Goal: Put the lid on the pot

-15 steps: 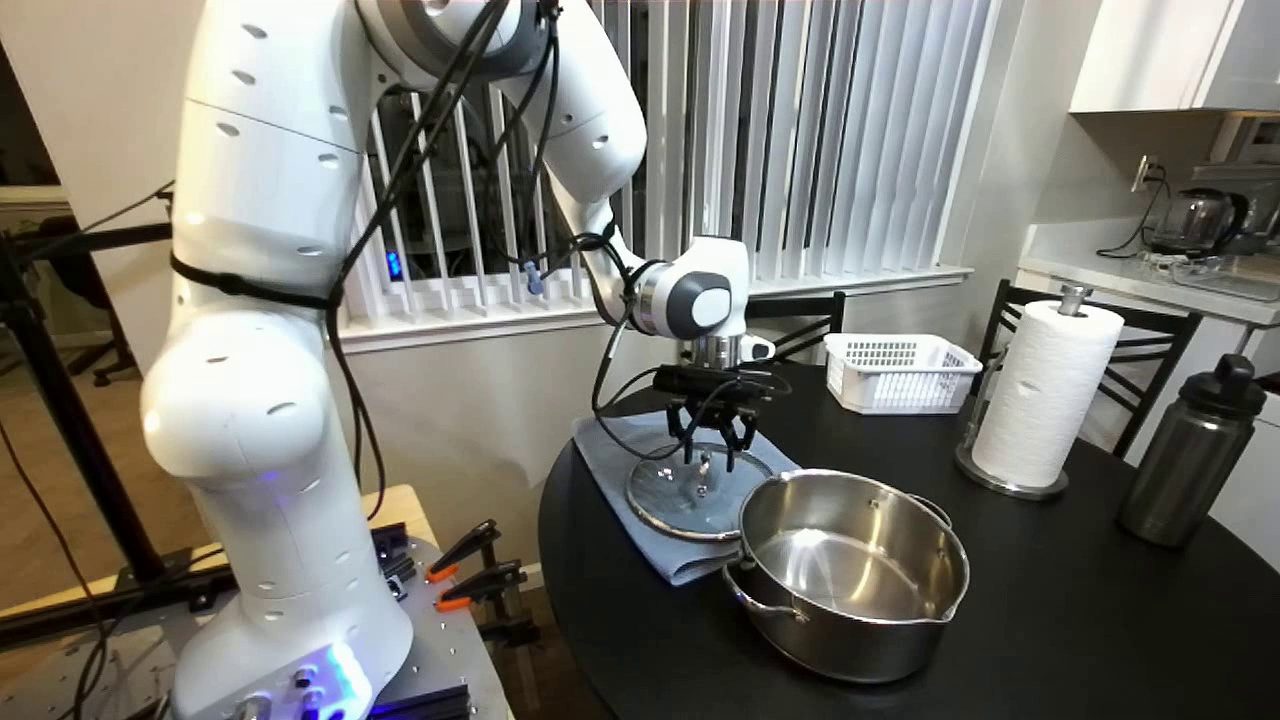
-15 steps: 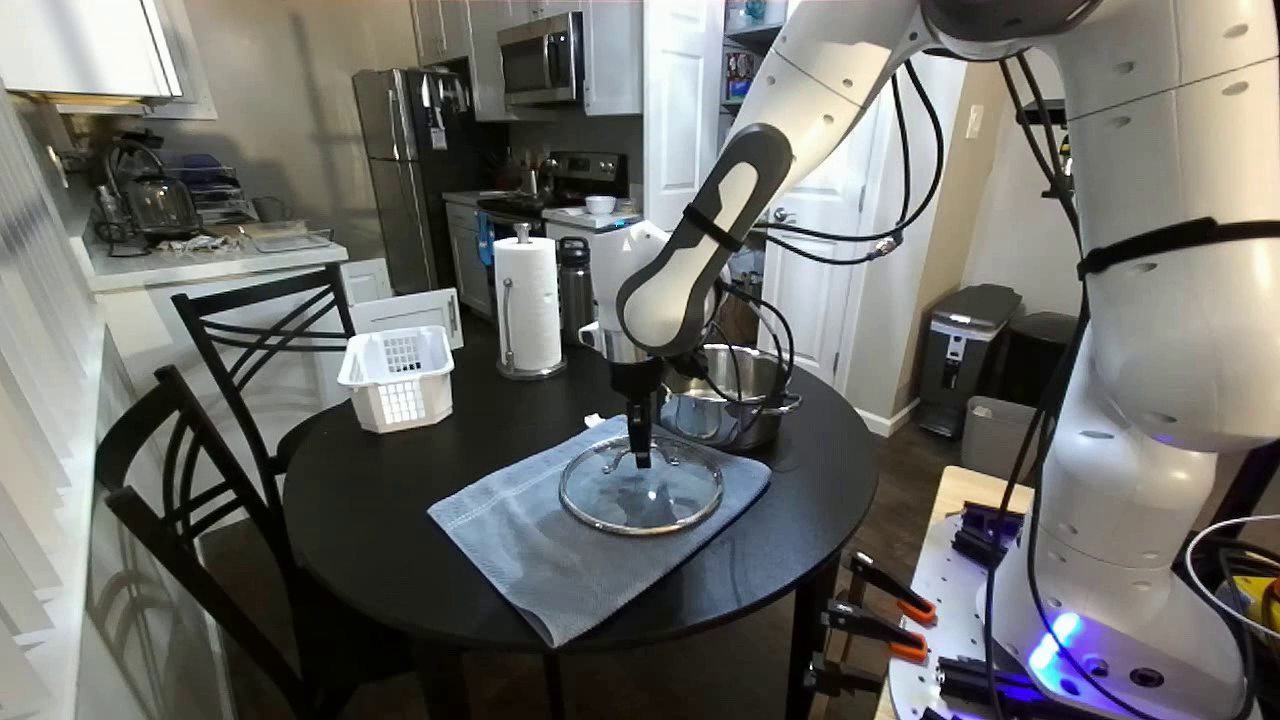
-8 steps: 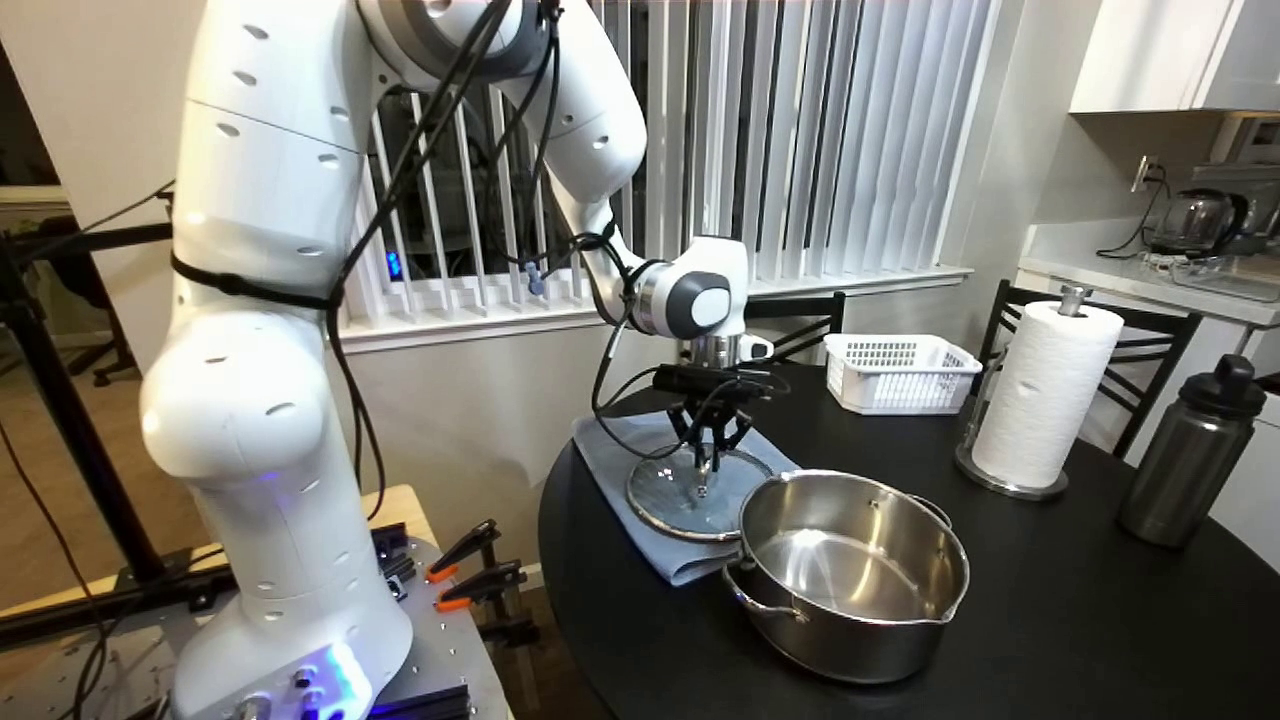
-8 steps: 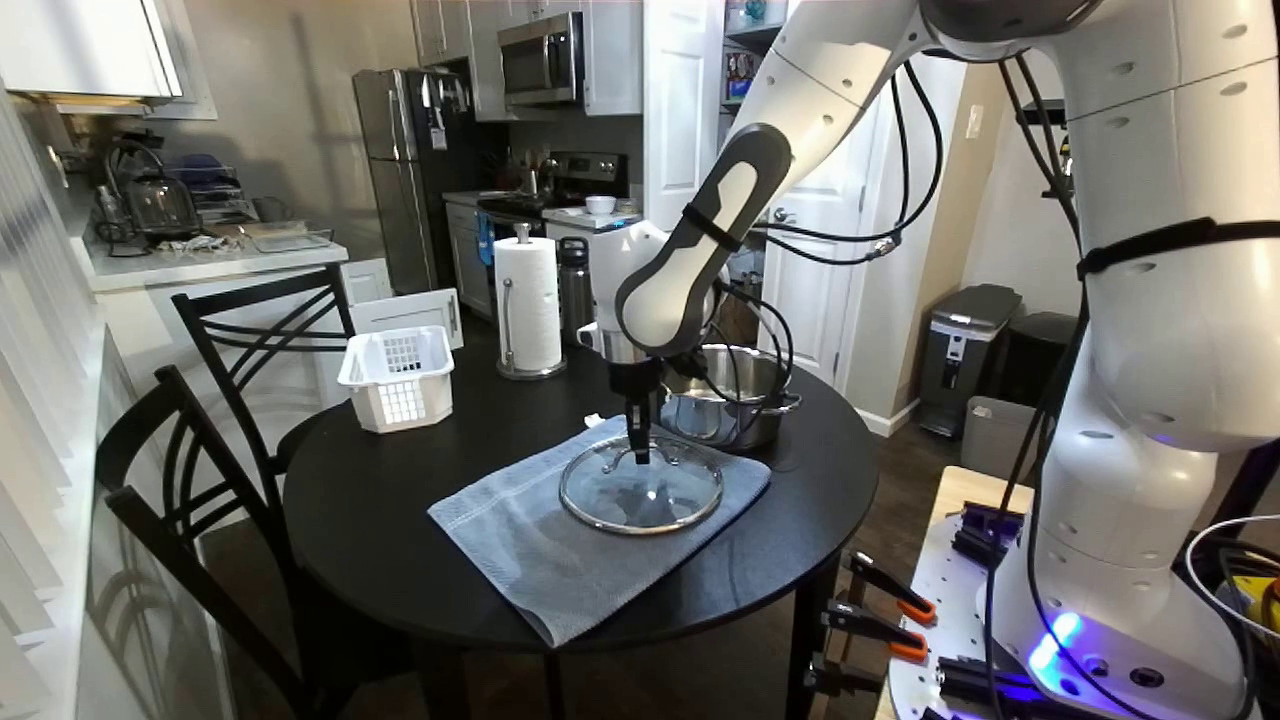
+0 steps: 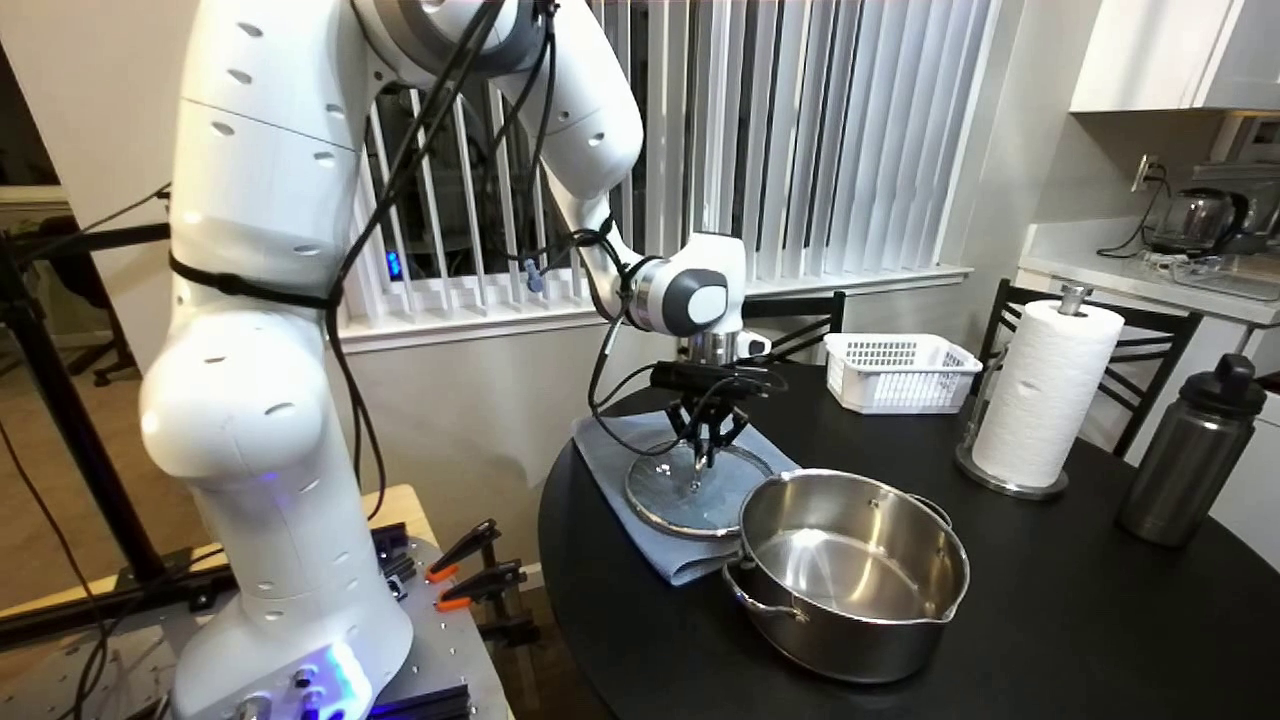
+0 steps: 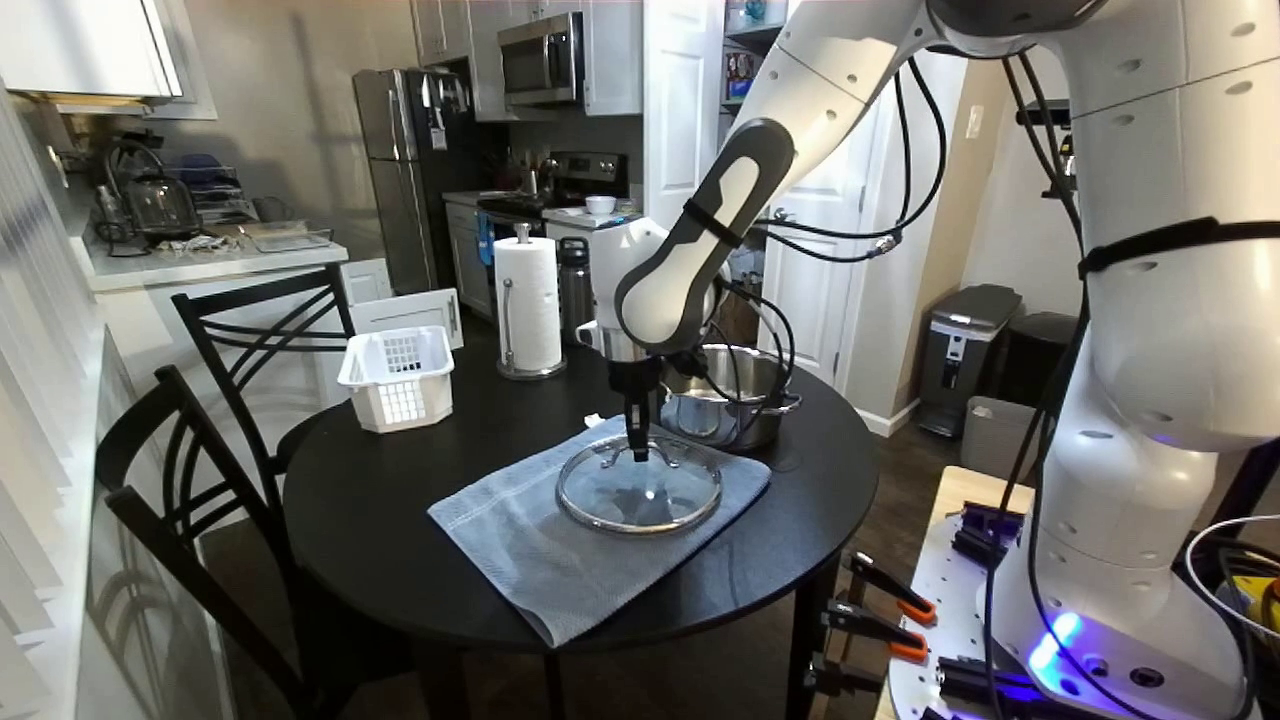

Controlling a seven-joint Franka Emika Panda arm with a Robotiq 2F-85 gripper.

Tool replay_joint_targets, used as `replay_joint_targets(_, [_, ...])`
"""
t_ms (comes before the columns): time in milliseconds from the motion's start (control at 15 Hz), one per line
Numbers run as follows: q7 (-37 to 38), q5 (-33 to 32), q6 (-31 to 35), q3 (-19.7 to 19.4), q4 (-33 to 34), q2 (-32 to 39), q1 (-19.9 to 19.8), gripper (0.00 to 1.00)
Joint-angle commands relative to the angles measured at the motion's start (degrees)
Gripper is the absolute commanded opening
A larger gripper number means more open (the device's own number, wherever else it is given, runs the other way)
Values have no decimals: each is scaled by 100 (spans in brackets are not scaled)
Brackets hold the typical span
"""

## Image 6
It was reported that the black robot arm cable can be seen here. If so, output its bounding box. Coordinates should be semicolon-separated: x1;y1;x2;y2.
758;54;954;270

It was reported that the grey step trash can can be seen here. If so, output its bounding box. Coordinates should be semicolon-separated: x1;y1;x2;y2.
912;281;1028;444

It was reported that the small grey bin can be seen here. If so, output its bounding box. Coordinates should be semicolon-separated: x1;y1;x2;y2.
955;392;1051;482

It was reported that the black kitchen stove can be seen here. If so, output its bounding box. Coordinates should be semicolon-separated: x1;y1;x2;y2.
477;148;638;232

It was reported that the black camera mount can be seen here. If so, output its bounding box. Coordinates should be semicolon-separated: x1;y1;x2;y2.
1006;48;1089;251

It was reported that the steel microwave oven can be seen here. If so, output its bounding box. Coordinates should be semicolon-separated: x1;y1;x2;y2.
498;9;588;114

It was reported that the round black table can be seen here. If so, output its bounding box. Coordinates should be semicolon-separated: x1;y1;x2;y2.
281;326;885;720

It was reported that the round glass lid steel rim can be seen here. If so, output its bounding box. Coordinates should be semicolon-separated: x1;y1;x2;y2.
552;433;730;542

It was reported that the stainless steel refrigerator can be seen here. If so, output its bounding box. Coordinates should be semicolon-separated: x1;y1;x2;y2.
347;61;474;301

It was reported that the orange handled black clamp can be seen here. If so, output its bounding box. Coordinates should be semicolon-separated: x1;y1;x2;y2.
820;595;934;668
848;548;939;634

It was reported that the robot mounting workbench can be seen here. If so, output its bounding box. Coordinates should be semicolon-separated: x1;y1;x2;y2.
874;461;1280;720

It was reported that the white plastic basket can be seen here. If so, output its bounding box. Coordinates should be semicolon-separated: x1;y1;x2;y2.
331;326;461;437

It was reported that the white paper towel roll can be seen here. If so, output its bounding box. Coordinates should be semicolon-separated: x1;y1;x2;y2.
491;222;567;385

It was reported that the blue grey cloth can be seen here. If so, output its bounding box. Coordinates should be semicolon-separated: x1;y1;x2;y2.
426;413;775;651

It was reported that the black bottle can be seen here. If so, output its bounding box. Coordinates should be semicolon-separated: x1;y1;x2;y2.
556;232;602;358

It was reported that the stainless steel pot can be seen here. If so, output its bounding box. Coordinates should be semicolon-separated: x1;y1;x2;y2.
656;342;803;456

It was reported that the black wooden chair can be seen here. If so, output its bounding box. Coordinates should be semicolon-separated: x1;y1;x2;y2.
92;366;346;720

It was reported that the black metal chair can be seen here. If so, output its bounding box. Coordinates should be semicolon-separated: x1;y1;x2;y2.
169;261;366;515

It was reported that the black bag on counter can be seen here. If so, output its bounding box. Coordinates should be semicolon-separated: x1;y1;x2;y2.
86;130;210;261

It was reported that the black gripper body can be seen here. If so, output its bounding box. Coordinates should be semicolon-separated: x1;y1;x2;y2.
607;349;675;415

